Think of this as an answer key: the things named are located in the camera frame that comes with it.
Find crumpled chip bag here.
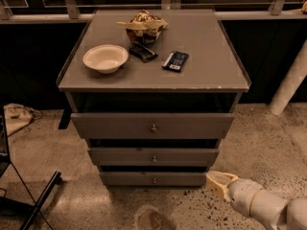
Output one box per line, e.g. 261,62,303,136
116,10,168,45

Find grey bottom drawer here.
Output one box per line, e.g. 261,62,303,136
100,172,206,187

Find grey top drawer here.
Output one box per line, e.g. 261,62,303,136
71,113,234,139

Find grey middle drawer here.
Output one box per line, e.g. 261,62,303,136
88,148,219,167

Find beige cloth bag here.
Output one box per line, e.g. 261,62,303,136
4,103,42,136

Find metal window rail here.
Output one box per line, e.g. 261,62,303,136
0,0,307,23

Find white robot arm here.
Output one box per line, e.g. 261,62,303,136
206,171,307,230

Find black folding stand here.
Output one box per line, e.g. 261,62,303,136
0,104,63,230

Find grey drawer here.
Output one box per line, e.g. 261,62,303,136
71,113,234,139
100,172,206,187
88,148,219,167

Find white diagonal pole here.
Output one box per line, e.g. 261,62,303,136
268,39,307,116

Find grey drawer cabinet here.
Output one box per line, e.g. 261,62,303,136
58,10,250,174

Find white paper bowl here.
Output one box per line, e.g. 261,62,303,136
83,44,129,74

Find black snack bar wrapper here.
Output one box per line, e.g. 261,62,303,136
129,44,157,62

